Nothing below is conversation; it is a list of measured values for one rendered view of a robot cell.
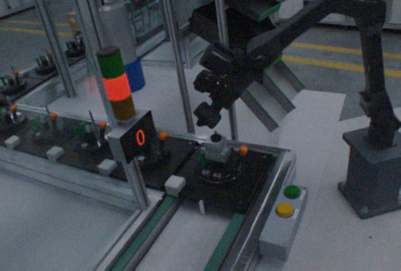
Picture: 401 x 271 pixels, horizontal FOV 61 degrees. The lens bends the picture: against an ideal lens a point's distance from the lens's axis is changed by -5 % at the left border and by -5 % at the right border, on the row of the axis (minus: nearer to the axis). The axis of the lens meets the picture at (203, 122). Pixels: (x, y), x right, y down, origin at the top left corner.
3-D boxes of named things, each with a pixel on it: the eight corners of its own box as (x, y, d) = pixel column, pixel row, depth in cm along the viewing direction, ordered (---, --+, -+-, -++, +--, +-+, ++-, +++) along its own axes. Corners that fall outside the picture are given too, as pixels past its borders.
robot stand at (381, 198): (407, 207, 96) (422, 150, 86) (361, 220, 95) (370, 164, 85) (378, 175, 109) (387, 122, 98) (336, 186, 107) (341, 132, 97)
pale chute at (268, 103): (287, 113, 123) (296, 107, 119) (270, 132, 114) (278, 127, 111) (233, 52, 123) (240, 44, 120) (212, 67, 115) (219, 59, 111)
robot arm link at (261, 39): (371, 2, 77) (347, -37, 73) (385, 12, 70) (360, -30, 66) (267, 76, 88) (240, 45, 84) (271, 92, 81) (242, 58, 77)
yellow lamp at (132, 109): (140, 110, 81) (135, 91, 79) (127, 122, 77) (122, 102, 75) (123, 107, 83) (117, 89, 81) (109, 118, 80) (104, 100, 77)
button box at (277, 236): (307, 202, 98) (308, 186, 95) (286, 262, 83) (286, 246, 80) (283, 197, 102) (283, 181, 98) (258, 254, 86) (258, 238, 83)
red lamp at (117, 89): (135, 90, 78) (129, 70, 76) (122, 102, 75) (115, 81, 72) (117, 88, 81) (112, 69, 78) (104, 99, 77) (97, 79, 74)
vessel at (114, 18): (143, 56, 183) (127, -19, 163) (127, 67, 173) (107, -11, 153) (122, 54, 189) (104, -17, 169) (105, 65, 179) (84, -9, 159)
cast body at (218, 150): (232, 153, 102) (229, 133, 98) (225, 163, 98) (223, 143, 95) (205, 149, 105) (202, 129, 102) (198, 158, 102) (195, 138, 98)
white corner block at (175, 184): (187, 188, 103) (185, 177, 101) (180, 198, 100) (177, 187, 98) (173, 184, 105) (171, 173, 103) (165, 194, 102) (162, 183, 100)
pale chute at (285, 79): (298, 93, 134) (306, 87, 130) (283, 110, 125) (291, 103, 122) (248, 37, 134) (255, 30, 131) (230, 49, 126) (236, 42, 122)
